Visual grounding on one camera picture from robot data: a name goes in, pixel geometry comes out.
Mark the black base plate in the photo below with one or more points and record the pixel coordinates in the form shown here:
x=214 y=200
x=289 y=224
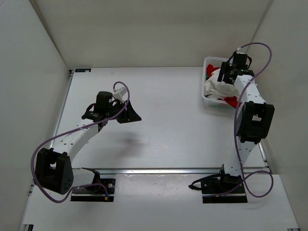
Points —
x=214 y=191
x=95 y=193

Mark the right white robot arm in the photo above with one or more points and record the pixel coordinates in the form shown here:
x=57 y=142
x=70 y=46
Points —
x=252 y=119

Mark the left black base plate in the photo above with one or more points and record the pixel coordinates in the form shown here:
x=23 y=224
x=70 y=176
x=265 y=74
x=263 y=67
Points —
x=95 y=193

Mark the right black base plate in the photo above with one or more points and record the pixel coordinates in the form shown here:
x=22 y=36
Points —
x=214 y=191

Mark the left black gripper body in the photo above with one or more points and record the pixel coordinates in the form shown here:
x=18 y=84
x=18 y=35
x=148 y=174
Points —
x=112 y=111

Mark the aluminium rail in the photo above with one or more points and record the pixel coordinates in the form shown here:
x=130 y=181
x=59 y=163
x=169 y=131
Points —
x=157 y=171

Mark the white t shirt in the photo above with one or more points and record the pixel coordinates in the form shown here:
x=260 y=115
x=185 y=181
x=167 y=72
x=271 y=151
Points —
x=219 y=90

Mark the white plastic basket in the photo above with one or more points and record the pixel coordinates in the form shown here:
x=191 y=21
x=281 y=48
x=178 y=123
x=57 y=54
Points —
x=216 y=62

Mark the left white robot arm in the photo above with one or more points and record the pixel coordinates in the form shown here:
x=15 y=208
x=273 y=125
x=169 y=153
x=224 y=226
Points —
x=53 y=167

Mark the dark blue label sticker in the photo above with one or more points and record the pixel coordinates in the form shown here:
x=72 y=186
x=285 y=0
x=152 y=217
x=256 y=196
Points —
x=82 y=70

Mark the red t shirt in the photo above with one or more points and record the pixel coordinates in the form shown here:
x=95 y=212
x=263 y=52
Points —
x=232 y=101

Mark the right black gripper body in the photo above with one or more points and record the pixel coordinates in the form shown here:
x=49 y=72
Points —
x=227 y=68

